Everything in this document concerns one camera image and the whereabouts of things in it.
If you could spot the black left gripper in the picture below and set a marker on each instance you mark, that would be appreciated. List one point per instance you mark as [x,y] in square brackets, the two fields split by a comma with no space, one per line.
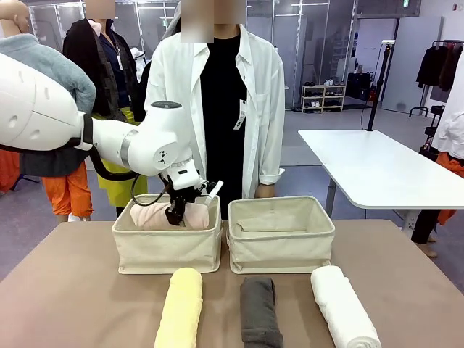
[181,197]

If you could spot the pale pink towel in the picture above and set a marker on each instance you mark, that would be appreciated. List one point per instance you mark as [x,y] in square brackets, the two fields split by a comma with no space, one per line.
[148,217]

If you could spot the dark grey towel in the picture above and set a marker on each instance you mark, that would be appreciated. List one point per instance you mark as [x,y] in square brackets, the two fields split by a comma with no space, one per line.
[259,311]

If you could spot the white towel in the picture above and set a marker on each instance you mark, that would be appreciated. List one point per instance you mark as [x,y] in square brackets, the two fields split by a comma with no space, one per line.
[340,308]

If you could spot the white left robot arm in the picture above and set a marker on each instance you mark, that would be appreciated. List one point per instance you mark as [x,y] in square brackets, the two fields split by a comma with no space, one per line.
[36,105]

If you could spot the beige fabric basket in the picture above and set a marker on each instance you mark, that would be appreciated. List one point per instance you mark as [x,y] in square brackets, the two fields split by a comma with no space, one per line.
[166,250]
[281,250]

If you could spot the yellow rolled towel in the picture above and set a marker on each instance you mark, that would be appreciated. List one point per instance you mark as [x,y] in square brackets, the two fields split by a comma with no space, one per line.
[181,308]

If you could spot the white hanging tag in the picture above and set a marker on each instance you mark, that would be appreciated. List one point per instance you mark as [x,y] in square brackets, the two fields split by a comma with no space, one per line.
[240,117]

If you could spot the person in white shirt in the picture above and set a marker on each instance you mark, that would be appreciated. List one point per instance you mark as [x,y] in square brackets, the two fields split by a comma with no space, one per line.
[174,79]

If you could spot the person with yellow apron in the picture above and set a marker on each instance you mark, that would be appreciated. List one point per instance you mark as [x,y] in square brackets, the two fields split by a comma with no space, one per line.
[108,72]

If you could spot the orange cloth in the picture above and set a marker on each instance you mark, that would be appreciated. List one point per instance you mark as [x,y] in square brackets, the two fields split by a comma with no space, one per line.
[8,170]

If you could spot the wooden shoe rack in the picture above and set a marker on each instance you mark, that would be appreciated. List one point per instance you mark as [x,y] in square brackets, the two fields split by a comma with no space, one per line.
[324,96]

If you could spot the mannequin in grey fleece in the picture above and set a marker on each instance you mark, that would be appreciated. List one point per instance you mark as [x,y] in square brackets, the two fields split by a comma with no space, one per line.
[54,69]

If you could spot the white folding table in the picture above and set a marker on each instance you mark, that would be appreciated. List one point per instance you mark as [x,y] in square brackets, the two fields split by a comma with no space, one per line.
[377,166]

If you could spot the black suitcase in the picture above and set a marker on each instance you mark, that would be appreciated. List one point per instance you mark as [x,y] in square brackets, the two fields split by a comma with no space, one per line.
[359,85]

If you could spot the rack with dark clothes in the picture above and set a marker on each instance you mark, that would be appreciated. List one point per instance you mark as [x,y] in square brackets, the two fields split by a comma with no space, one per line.
[438,67]

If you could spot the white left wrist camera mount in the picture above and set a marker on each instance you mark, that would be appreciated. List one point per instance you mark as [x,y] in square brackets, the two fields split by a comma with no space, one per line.
[214,191]

